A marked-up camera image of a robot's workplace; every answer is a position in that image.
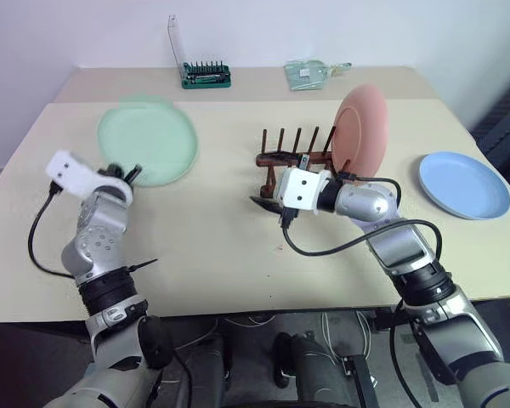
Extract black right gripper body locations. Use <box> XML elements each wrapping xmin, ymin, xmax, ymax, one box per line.
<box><xmin>273</xmin><ymin>154</ymin><xmax>312</xmax><ymax>217</ymax></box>

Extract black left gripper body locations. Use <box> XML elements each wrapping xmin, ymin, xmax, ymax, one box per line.
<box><xmin>106</xmin><ymin>167</ymin><xmax>136</xmax><ymax>188</ymax></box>

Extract wooden dish rack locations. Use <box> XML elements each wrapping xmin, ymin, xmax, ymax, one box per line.
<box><xmin>254</xmin><ymin>126</ymin><xmax>346</xmax><ymax>201</ymax></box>

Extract green plate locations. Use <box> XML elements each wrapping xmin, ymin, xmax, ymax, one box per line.
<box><xmin>95</xmin><ymin>103</ymin><xmax>200</xmax><ymax>189</ymax></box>

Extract pink plate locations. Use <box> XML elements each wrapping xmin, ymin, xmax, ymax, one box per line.
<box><xmin>328</xmin><ymin>83</ymin><xmax>389</xmax><ymax>179</ymax></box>

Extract green plastic packet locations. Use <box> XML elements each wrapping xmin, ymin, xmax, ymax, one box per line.
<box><xmin>283</xmin><ymin>59</ymin><xmax>354</xmax><ymax>92</ymax></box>

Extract green screwdriver bit set case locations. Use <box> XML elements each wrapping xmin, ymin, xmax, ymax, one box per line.
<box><xmin>167</xmin><ymin>14</ymin><xmax>233</xmax><ymax>91</ymax></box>

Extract dark rounded grey-black shape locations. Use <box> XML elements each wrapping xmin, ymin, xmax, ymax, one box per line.
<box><xmin>271</xmin><ymin>331</ymin><xmax>349</xmax><ymax>408</ymax></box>

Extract blue plate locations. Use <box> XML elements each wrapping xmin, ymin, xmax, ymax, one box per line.
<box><xmin>418</xmin><ymin>151</ymin><xmax>510</xmax><ymax>221</ymax></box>

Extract black rounded knob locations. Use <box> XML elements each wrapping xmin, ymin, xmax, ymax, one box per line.
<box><xmin>137</xmin><ymin>315</ymin><xmax>176</xmax><ymax>370</ymax></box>

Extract dark slatted furniture piece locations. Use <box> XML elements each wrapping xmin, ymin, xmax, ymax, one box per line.
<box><xmin>471</xmin><ymin>71</ymin><xmax>510</xmax><ymax>173</ymax></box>

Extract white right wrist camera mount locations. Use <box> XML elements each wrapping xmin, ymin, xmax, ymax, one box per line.
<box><xmin>275</xmin><ymin>167</ymin><xmax>333</xmax><ymax>213</ymax></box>

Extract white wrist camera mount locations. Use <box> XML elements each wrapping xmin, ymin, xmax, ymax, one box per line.
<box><xmin>275</xmin><ymin>167</ymin><xmax>333</xmax><ymax>213</ymax></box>
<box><xmin>45</xmin><ymin>150</ymin><xmax>134</xmax><ymax>206</ymax></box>

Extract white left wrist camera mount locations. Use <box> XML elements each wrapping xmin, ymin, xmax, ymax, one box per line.
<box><xmin>45</xmin><ymin>150</ymin><xmax>134</xmax><ymax>206</ymax></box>

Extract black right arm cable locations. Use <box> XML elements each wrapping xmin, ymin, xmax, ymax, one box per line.
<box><xmin>279</xmin><ymin>171</ymin><xmax>445</xmax><ymax>258</ymax></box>

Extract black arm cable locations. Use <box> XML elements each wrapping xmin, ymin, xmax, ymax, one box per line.
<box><xmin>279</xmin><ymin>171</ymin><xmax>445</xmax><ymax>258</ymax></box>
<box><xmin>27</xmin><ymin>181</ymin><xmax>77</xmax><ymax>281</ymax></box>

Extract black cable tie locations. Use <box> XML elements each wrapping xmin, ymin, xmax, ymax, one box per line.
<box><xmin>127</xmin><ymin>258</ymin><xmax>159</xmax><ymax>274</ymax></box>

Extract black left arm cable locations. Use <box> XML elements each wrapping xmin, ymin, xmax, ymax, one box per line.
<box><xmin>27</xmin><ymin>181</ymin><xmax>77</xmax><ymax>281</ymax></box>

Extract white floor cables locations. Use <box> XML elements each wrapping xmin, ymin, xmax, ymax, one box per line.
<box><xmin>320</xmin><ymin>311</ymin><xmax>373</xmax><ymax>359</ymax></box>

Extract black metal bracket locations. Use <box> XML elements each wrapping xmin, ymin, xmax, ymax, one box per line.
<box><xmin>338</xmin><ymin>354</ymin><xmax>381</xmax><ymax>408</ymax></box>

